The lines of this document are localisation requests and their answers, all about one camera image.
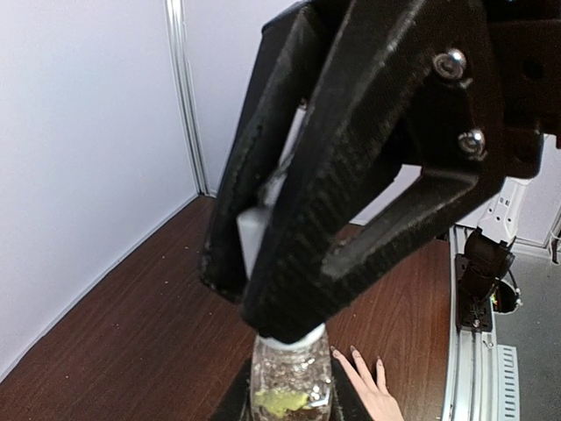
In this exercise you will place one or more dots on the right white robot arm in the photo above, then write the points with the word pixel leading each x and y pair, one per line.
pixel 504 206

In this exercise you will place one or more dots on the right aluminium frame post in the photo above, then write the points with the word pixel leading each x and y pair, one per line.
pixel 177 36

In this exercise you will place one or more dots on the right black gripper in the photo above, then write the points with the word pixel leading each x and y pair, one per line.
pixel 455 86

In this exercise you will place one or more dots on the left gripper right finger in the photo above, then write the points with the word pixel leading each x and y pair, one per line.
pixel 346 404

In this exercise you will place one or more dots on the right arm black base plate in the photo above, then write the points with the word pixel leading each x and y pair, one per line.
pixel 473 306

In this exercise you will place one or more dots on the glitter nail polish bottle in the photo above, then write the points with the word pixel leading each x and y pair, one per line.
pixel 292 381

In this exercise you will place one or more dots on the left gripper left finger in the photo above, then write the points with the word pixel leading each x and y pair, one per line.
pixel 235 404

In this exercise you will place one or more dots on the person's bare hand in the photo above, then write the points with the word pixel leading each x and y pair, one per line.
pixel 372 391

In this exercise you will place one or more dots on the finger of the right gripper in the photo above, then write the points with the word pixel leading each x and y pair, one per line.
pixel 348 231
pixel 291 54

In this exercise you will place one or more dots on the right round circuit board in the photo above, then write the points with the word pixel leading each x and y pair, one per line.
pixel 506 298

